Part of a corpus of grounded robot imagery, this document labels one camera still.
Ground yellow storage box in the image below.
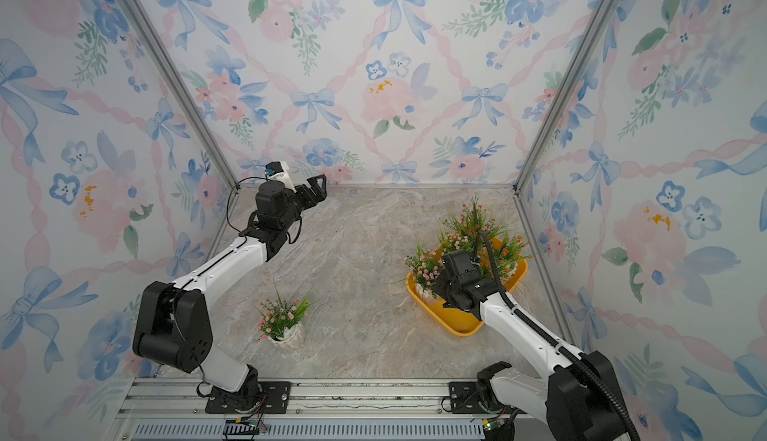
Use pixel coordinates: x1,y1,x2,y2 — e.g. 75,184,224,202
405,259,529,338

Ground potted plant pink flowers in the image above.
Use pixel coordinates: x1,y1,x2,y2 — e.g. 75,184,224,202
405,244,443,304

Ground potted plant orange red flowers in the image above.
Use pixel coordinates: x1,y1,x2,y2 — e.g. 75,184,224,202
491,233,529,281

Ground potted plant pink front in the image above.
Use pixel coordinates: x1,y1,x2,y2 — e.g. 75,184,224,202
257,293,312,351

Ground potted plant pink white pot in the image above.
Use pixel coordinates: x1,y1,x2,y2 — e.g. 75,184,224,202
439,231,475,254

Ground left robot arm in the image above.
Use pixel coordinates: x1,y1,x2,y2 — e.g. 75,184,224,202
133,171,328,398

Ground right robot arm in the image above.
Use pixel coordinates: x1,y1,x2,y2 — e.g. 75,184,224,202
437,250,639,440

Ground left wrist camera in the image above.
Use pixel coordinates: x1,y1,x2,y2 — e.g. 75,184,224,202
265,161,295,191

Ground black cable hose right arm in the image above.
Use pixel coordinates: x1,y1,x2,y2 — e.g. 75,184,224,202
477,229,642,441

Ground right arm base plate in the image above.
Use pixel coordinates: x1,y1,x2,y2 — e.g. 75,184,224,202
447,380,501,414

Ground aluminium corner post left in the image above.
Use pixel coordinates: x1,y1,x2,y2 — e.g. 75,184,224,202
118,0,236,187

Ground aluminium corner post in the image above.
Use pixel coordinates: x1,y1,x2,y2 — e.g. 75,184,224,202
118,0,236,187
513,0,620,197

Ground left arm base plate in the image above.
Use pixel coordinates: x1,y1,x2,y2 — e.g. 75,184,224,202
205,381,293,415

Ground aluminium front rail frame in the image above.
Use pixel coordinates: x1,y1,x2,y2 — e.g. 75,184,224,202
106,378,556,440

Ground aluminium corner post right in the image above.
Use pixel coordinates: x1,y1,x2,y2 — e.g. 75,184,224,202
513,0,620,197

